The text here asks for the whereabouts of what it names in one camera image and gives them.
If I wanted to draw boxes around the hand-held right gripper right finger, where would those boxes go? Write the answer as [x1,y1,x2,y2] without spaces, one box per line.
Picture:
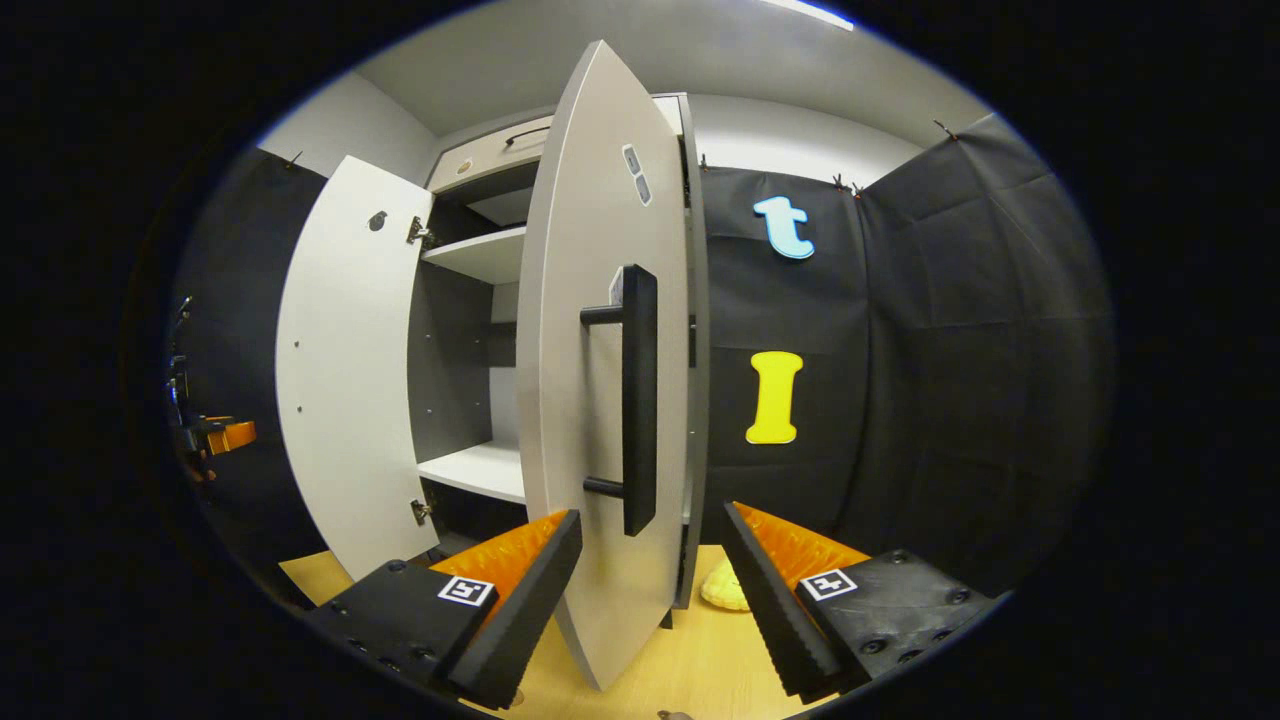
[721,500,1003,705]

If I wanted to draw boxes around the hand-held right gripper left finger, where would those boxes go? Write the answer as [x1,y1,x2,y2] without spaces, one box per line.
[303,509,585,712]

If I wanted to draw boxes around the white cabinet door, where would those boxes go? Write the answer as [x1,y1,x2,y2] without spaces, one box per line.
[515,40,693,693]
[275,155,441,583]

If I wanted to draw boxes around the white and grey cabinet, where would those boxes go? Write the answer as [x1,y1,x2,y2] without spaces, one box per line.
[405,92,713,611]

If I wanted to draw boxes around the beige cabinet drawer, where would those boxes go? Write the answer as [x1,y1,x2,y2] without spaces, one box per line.
[428,95,686,193]

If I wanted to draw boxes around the pale yellow scalloped object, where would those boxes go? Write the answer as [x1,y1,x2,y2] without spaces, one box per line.
[699,558,753,613]

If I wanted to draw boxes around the black backdrop cloth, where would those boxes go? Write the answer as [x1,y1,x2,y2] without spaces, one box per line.
[695,112,1116,601]
[165,148,331,611]

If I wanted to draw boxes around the black door handle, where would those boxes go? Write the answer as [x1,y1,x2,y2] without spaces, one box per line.
[580,264,659,538]

